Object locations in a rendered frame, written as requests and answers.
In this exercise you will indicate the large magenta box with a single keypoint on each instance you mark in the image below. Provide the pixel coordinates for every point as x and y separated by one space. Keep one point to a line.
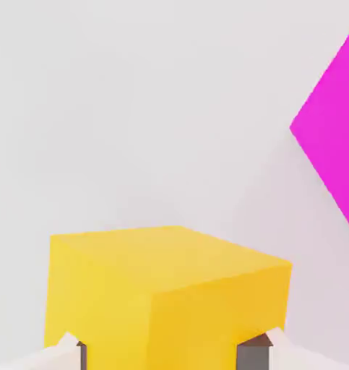
333 130

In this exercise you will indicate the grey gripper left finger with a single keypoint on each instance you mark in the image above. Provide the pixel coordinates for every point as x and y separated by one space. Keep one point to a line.
67 355

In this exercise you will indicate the small yellow cube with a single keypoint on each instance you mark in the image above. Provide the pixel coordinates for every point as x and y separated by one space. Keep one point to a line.
162 289

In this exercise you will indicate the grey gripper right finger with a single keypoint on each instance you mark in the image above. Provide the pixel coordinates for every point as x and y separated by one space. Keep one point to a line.
255 355

